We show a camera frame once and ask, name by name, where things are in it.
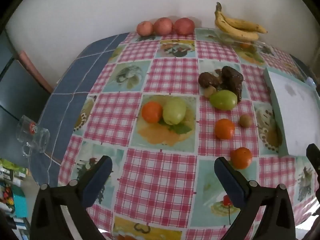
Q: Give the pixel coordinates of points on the white tray with teal rim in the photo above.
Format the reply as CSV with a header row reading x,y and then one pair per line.
x,y
295,110

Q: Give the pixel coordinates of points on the colourful printed item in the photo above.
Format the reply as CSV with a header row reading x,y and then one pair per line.
x,y
6,195

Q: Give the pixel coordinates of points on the yellow banana bunch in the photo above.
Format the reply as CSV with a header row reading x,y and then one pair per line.
x,y
237,31

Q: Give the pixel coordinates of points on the green oval fruit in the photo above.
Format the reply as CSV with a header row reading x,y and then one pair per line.
x,y
175,111
223,100

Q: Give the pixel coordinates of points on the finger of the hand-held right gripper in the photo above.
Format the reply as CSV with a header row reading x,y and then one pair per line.
x,y
313,157

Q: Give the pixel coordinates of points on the white power strip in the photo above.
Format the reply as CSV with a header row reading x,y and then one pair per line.
x,y
310,81

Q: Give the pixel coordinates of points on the round dark brown fruit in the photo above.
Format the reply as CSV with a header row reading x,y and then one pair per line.
x,y
208,80

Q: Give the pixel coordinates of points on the clear plastic container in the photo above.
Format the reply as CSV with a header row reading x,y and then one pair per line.
x,y
225,40

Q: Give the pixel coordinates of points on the small beige round fruit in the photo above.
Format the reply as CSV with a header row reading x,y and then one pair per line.
x,y
245,121
209,91

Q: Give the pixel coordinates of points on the clear glass mug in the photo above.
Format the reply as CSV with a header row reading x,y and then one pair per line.
x,y
37,135

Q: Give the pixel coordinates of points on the teal box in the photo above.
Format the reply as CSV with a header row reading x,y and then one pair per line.
x,y
20,202

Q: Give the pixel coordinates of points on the red apple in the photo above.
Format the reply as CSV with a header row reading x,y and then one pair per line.
x,y
184,26
163,26
144,28

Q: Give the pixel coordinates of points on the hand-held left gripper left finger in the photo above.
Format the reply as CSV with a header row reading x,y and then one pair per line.
x,y
100,177

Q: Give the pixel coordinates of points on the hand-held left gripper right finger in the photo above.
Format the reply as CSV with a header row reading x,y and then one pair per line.
x,y
228,182

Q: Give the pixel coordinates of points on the orange tangerine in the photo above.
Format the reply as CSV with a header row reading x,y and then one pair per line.
x,y
224,129
241,158
245,45
152,111

